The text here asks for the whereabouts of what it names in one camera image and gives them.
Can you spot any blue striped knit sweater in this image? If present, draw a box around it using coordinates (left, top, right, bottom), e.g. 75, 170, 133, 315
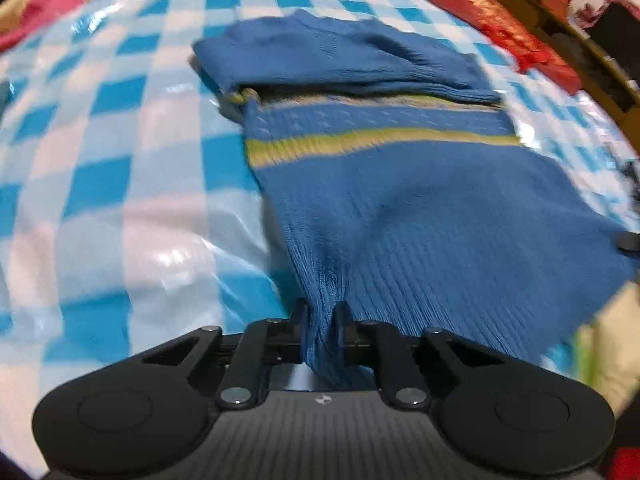
193, 11, 636, 387

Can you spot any blue white checkered plastic sheet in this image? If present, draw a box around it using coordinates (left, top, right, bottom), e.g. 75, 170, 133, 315
1, 0, 639, 477

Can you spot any red printed tote bag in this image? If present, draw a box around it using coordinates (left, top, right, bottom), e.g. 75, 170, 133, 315
431, 0, 582, 96

